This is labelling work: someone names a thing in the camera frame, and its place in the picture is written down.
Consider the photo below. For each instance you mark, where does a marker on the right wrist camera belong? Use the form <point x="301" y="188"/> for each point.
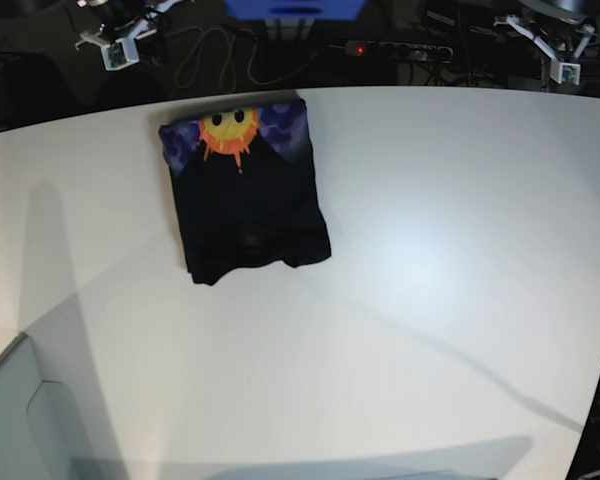
<point x="120" y="54"/>

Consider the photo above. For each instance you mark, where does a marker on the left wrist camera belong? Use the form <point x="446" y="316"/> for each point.
<point x="565" y="72"/>

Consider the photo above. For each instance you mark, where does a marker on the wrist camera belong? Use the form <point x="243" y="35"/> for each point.
<point x="565" y="72"/>
<point x="120" y="54"/>

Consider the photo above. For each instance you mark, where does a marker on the grey side panel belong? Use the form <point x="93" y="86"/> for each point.
<point x="42" y="433"/>

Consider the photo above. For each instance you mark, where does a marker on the white power strip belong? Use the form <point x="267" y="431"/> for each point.
<point x="400" y="51"/>

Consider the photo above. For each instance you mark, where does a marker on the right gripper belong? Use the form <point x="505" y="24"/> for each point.
<point x="124" y="19"/>

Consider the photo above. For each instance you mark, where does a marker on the blue box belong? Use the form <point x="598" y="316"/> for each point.
<point x="311" y="9"/>

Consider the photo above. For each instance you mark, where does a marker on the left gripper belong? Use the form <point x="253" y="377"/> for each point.
<point x="561" y="30"/>

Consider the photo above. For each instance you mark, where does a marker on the black T-shirt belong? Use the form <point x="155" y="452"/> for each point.
<point x="244" y="189"/>

